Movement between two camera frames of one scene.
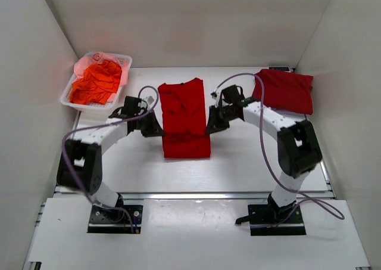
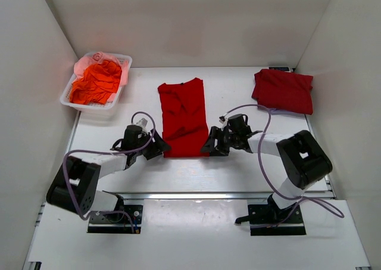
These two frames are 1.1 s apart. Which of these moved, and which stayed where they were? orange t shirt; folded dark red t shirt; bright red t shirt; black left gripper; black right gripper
Moved: black left gripper; black right gripper
Stayed: orange t shirt; bright red t shirt; folded dark red t shirt
